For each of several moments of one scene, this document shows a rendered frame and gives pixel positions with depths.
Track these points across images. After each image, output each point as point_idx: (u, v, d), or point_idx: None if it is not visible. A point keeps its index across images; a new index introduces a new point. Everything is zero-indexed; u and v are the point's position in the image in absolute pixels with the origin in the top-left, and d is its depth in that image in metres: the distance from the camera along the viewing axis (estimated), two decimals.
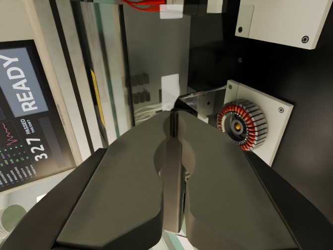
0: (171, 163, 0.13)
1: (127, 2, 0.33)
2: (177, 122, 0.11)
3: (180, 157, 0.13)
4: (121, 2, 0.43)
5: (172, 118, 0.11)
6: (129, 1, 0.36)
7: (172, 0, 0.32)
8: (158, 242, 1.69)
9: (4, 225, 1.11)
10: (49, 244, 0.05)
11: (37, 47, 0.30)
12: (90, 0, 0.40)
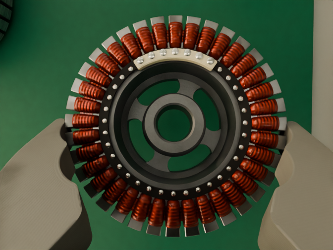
0: None
1: None
2: (282, 132, 0.10)
3: None
4: None
5: None
6: None
7: None
8: None
9: None
10: None
11: None
12: None
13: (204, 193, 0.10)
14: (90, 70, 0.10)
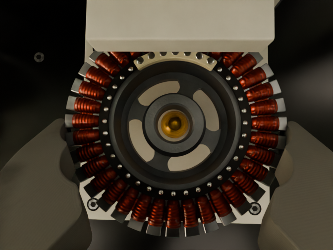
0: None
1: None
2: (282, 132, 0.10)
3: None
4: None
5: None
6: None
7: None
8: None
9: None
10: None
11: None
12: None
13: (204, 193, 0.10)
14: (90, 70, 0.10)
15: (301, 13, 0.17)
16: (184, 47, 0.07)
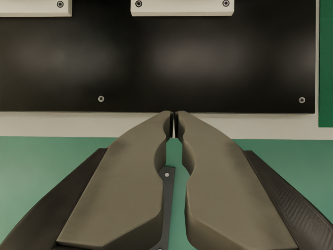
0: None
1: None
2: (177, 122, 0.11)
3: None
4: None
5: (172, 118, 0.11)
6: None
7: None
8: None
9: None
10: (49, 244, 0.05)
11: None
12: None
13: None
14: None
15: None
16: None
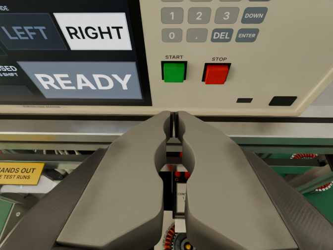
0: None
1: None
2: (177, 122, 0.11)
3: None
4: None
5: (172, 118, 0.11)
6: None
7: (183, 192, 0.38)
8: None
9: None
10: (49, 244, 0.05)
11: (141, 106, 0.23)
12: None
13: None
14: (169, 232, 0.43)
15: None
16: None
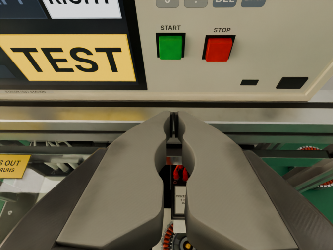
0: None
1: None
2: (177, 122, 0.11)
3: None
4: None
5: (172, 118, 0.11)
6: None
7: (181, 195, 0.40)
8: None
9: None
10: (49, 244, 0.05)
11: (136, 91, 0.21)
12: None
13: None
14: (167, 231, 0.41)
15: None
16: None
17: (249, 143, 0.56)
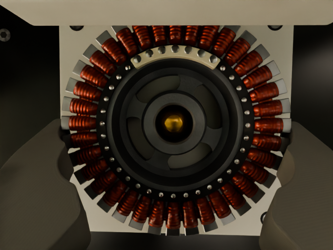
0: None
1: None
2: (284, 132, 0.10)
3: None
4: None
5: None
6: None
7: None
8: None
9: None
10: None
11: None
12: None
13: (204, 195, 0.10)
14: (84, 70, 0.09)
15: None
16: (190, 17, 0.04)
17: None
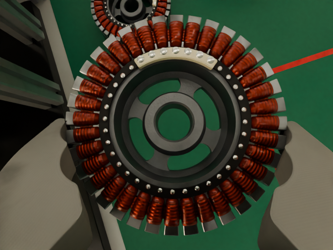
0: None
1: None
2: (282, 132, 0.10)
3: None
4: None
5: None
6: None
7: None
8: None
9: None
10: None
11: None
12: None
13: (203, 191, 0.10)
14: (91, 68, 0.10)
15: None
16: None
17: None
